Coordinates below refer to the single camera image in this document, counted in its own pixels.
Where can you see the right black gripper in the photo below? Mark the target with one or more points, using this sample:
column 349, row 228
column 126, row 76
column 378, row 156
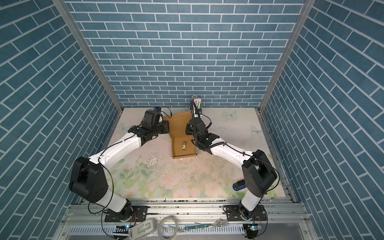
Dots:
column 189, row 129

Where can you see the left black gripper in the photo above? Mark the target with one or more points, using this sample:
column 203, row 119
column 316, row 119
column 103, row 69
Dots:
column 165, row 124

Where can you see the brown cardboard paper box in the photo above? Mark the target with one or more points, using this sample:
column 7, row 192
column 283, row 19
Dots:
column 178, row 123

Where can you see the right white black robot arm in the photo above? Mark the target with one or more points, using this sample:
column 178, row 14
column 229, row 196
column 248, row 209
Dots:
column 258, row 172

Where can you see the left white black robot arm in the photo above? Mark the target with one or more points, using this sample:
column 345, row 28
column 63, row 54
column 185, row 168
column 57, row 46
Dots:
column 88, row 178

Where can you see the floral table mat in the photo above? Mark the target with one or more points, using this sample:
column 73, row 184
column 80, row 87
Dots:
column 150, row 172

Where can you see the blue black stapler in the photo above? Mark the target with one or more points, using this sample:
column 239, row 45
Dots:
column 239, row 185

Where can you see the silver fork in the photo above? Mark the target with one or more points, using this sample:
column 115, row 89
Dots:
column 218, row 223

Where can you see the white plastic device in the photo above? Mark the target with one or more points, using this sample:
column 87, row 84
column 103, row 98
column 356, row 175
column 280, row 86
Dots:
column 143, row 229

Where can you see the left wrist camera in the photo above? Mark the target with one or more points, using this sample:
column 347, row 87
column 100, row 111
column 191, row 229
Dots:
column 157, row 110

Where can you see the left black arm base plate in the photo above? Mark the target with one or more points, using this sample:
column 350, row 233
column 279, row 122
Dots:
column 130, row 214

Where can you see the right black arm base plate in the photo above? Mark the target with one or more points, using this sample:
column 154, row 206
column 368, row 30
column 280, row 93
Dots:
column 240, row 213

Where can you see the green handled tool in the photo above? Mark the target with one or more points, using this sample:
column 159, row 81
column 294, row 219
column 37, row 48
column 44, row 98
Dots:
column 196, row 227

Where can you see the aluminium frame rail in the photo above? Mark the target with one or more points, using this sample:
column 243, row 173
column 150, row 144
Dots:
column 286, row 221

